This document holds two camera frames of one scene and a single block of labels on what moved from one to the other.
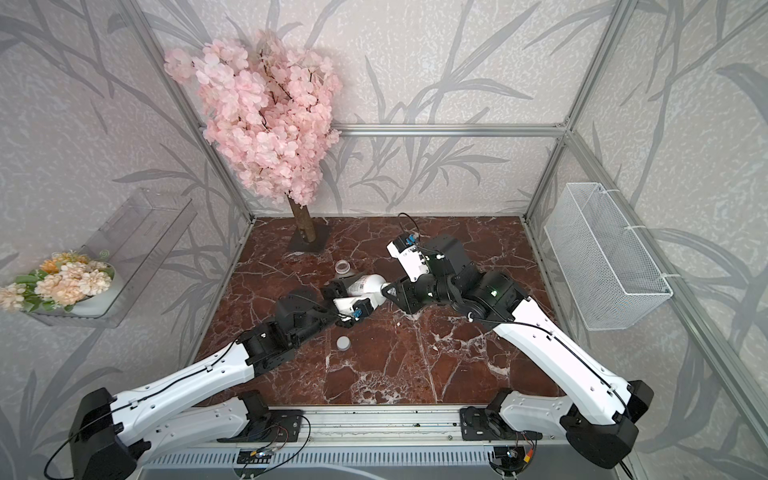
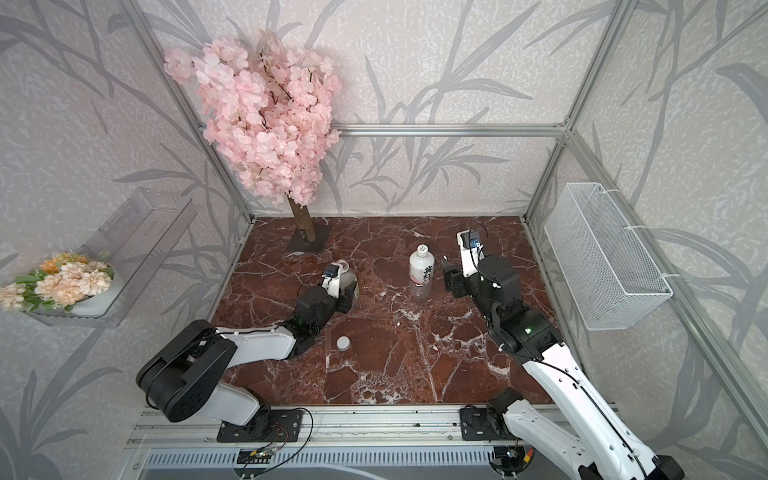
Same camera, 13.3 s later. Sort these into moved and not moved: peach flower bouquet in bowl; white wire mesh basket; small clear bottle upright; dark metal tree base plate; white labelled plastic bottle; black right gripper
Moved: white labelled plastic bottle; black right gripper
Not moved: small clear bottle upright; white wire mesh basket; peach flower bouquet in bowl; dark metal tree base plate
